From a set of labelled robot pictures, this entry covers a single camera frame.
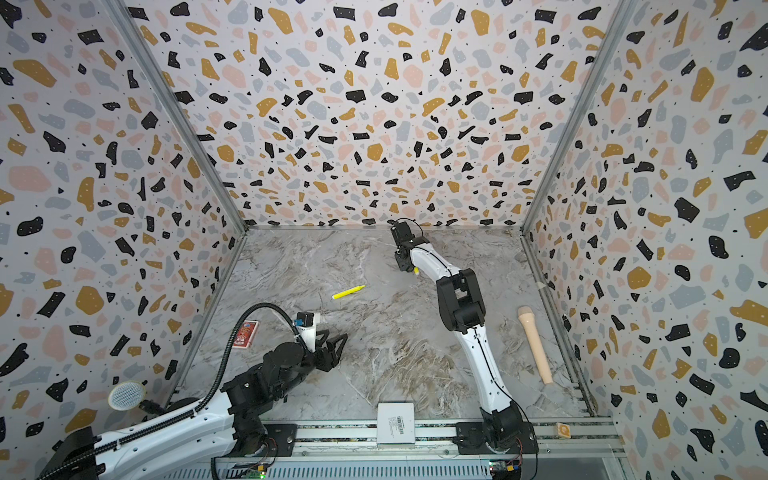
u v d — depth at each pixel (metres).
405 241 0.89
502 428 0.65
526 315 0.93
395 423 0.73
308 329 0.68
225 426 0.54
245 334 0.90
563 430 0.75
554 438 0.76
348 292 1.03
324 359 0.69
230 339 0.55
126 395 0.55
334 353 0.71
